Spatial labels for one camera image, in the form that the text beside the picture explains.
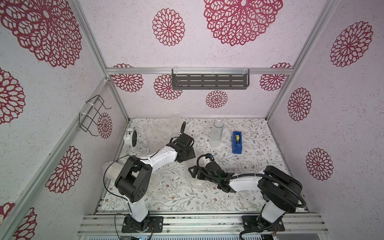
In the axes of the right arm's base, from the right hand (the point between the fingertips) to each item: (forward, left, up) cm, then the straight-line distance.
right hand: (191, 170), depth 86 cm
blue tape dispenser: (+21, -30, -2) cm, 37 cm away
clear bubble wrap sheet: (-4, +3, 0) cm, 5 cm away
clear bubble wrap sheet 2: (+33, +25, -6) cm, 42 cm away
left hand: (+10, +1, 0) cm, 10 cm away
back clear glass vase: (+24, -16, +4) cm, 29 cm away
